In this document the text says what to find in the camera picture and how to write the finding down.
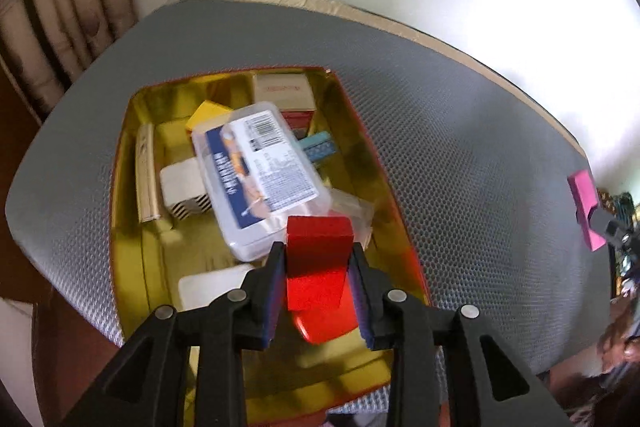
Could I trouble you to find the red block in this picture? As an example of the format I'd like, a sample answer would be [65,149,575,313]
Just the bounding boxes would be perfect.
[285,215,355,312]

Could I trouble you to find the white charger cube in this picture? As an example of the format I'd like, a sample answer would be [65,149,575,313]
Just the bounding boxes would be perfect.
[177,263,258,313]

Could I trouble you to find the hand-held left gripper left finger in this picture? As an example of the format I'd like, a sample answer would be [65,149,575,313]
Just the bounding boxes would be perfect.
[60,241,289,427]

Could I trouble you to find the small blue patterned box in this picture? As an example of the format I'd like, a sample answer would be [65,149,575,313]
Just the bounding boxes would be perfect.
[298,132,341,164]

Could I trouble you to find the clear case pink contents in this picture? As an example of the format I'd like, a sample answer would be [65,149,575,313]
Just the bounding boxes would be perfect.
[320,187,376,253]

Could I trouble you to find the red tin box gold interior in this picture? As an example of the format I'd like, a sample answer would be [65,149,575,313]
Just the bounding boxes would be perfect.
[109,67,431,423]

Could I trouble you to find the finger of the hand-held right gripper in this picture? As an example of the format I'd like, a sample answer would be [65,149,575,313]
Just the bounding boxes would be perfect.
[589,207,640,258]

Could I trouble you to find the small red patterned tin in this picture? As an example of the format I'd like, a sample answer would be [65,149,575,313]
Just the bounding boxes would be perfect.
[291,302,361,345]

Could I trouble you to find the white cube box striped side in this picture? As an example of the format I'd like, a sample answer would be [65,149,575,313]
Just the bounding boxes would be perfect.
[159,157,213,222]

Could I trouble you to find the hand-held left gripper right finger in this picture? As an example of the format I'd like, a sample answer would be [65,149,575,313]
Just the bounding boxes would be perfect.
[347,243,571,427]

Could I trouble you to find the grey mesh table mat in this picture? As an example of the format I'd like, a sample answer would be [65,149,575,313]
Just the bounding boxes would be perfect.
[5,0,613,418]

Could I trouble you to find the pink block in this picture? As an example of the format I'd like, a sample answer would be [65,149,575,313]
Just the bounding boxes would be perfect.
[567,169,608,253]

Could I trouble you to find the beige patterned curtain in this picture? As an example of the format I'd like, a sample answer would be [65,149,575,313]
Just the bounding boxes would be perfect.
[0,0,138,118]

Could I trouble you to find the thin beige box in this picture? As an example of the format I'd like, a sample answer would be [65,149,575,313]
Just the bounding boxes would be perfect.
[134,123,163,224]

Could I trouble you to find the beige box pink side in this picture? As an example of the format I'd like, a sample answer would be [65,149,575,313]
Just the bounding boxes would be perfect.
[251,73,317,132]

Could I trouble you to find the yellow block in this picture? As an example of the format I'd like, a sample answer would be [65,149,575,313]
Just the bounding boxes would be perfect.
[185,100,233,135]

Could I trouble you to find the clear plastic box white label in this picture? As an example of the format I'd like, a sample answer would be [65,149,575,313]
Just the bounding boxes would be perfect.
[191,102,333,263]

